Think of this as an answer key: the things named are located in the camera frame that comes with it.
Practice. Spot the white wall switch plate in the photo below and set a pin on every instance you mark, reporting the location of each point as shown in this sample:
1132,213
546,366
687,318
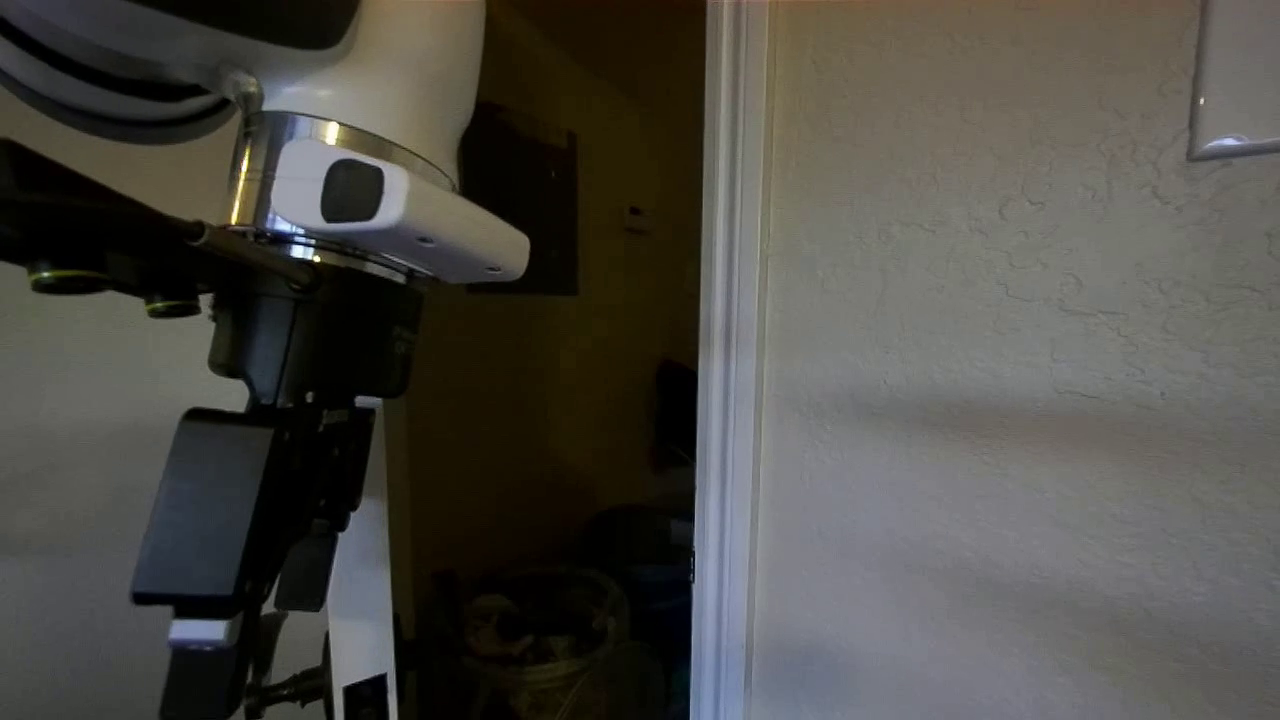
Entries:
1242,80

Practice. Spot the round woven basket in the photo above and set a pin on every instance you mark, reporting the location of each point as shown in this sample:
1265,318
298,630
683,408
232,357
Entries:
546,640

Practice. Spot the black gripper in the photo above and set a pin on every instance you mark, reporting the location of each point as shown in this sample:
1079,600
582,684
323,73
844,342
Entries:
212,506

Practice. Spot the white door frame trim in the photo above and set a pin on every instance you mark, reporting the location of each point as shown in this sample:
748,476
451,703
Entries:
730,333

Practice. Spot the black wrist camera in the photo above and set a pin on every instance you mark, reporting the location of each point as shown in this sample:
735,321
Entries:
95,234

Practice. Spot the door latch plate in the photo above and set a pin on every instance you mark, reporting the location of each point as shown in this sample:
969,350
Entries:
364,699

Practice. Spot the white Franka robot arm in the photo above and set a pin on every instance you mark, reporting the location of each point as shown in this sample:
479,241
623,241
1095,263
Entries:
387,67

